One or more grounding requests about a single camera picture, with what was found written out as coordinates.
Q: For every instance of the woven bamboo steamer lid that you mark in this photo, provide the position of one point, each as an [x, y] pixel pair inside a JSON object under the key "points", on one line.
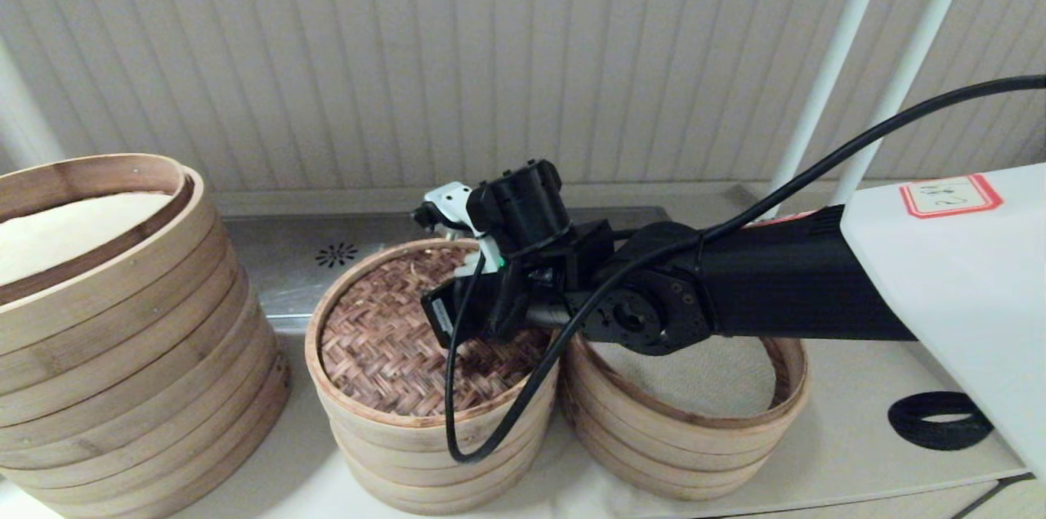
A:
{"points": [[384, 339]]}

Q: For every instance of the black tape roll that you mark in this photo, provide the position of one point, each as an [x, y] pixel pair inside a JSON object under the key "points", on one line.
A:
{"points": [[919, 429]]}

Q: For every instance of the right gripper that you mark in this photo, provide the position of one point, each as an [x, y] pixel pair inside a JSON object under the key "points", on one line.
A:
{"points": [[511, 298]]}

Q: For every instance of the white steamer cloth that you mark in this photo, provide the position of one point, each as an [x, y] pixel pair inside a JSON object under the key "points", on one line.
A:
{"points": [[695, 376], [65, 229]]}

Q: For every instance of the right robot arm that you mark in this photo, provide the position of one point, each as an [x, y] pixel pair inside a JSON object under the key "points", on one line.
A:
{"points": [[776, 282]]}

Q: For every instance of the small bamboo steamer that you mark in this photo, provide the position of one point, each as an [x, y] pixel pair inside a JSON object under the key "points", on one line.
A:
{"points": [[425, 466], [670, 454]]}

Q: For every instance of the large bamboo steamer stack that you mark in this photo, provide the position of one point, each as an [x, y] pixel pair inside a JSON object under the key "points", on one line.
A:
{"points": [[139, 355]]}

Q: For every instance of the white pole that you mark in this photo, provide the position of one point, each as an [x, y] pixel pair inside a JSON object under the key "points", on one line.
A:
{"points": [[833, 53], [915, 53]]}

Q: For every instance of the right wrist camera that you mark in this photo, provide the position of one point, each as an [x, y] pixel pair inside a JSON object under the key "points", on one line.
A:
{"points": [[523, 200]]}

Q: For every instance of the steel drain tray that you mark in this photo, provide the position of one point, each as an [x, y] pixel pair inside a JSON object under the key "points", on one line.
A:
{"points": [[278, 257]]}

